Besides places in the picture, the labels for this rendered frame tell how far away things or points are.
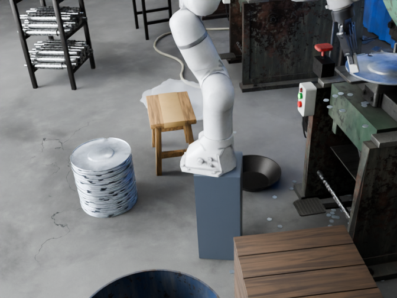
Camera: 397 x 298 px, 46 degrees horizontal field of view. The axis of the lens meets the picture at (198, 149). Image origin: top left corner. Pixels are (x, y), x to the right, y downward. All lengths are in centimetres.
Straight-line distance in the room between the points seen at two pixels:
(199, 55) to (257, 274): 73
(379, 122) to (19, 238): 166
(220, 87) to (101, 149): 93
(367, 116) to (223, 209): 65
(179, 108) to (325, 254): 122
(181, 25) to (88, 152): 101
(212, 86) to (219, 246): 75
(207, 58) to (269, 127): 145
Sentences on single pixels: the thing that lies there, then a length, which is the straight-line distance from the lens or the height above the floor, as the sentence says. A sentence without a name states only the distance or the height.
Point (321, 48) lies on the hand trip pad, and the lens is 208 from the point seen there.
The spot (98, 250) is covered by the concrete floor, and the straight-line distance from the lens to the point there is 218.
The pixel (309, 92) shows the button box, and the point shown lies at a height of 61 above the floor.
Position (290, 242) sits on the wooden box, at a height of 35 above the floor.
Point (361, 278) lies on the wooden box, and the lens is 159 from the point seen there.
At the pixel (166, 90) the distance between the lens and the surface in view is 306.
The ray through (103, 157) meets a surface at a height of 29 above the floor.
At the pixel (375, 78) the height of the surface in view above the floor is 78.
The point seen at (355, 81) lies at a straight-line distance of 175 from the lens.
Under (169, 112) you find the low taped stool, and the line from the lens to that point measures 247.
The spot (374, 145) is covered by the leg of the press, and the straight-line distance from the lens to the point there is 169.
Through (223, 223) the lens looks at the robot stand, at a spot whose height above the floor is 21.
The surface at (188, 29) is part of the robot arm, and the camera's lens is 153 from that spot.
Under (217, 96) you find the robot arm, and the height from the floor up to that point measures 81.
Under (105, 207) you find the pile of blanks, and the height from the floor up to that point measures 7.
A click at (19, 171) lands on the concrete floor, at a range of 284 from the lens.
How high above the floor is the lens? 150
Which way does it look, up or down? 33 degrees down
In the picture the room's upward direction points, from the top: 3 degrees counter-clockwise
